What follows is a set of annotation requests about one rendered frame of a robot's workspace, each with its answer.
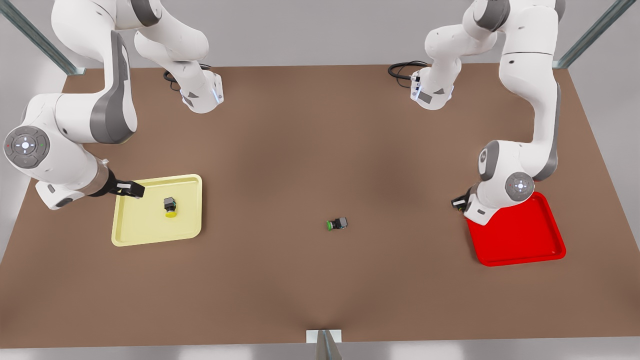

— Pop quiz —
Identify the yellow tray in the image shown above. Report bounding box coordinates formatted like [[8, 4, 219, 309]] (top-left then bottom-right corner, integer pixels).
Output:
[[111, 174, 203, 247]]

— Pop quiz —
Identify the silver frame post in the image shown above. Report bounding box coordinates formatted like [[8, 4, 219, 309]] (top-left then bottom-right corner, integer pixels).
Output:
[[0, 0, 86, 76], [552, 0, 638, 69], [306, 329, 343, 360]]

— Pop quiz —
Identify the black cable loop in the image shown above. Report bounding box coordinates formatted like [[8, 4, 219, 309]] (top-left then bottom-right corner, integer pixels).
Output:
[[388, 61, 430, 89], [163, 63, 213, 92]]

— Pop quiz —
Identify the red tray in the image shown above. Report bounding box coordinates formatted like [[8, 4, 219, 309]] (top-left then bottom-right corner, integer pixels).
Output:
[[466, 191, 567, 267]]

